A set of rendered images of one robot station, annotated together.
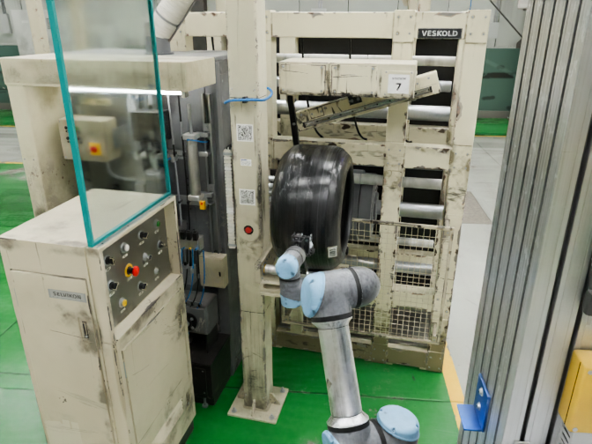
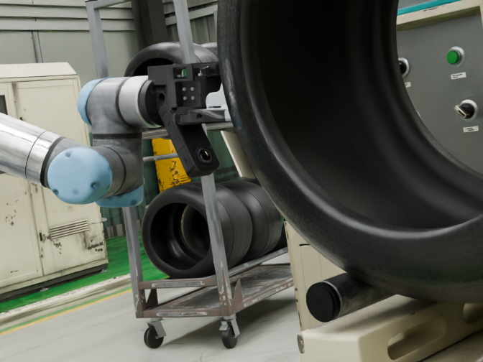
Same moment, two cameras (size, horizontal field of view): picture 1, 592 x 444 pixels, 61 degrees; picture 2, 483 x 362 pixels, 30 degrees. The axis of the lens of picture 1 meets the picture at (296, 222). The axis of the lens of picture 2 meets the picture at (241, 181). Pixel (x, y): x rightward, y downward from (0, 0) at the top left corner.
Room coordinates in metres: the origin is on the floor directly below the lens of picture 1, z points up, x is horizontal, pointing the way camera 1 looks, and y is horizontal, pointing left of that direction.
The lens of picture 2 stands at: (2.41, -1.06, 1.10)
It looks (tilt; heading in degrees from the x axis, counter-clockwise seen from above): 3 degrees down; 121
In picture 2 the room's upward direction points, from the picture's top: 9 degrees counter-clockwise
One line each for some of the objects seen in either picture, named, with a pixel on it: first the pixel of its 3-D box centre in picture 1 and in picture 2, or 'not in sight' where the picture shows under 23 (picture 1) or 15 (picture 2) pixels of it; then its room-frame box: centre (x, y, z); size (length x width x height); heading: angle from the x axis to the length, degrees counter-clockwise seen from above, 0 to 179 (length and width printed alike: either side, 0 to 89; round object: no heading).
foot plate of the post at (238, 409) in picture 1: (258, 399); not in sight; (2.18, 0.20, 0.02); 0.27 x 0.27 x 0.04; 76
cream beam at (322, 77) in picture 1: (349, 77); not in sight; (2.40, -0.24, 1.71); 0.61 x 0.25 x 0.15; 76
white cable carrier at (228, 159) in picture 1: (232, 199); not in sight; (2.17, 0.29, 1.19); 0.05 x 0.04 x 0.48; 166
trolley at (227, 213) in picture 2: not in sight; (223, 159); (-0.38, 3.41, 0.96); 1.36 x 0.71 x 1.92; 85
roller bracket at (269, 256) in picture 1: (270, 255); not in sight; (2.18, 0.12, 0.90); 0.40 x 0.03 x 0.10; 166
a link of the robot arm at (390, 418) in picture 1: (395, 434); not in sight; (1.07, -0.28, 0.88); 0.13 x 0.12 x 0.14; 109
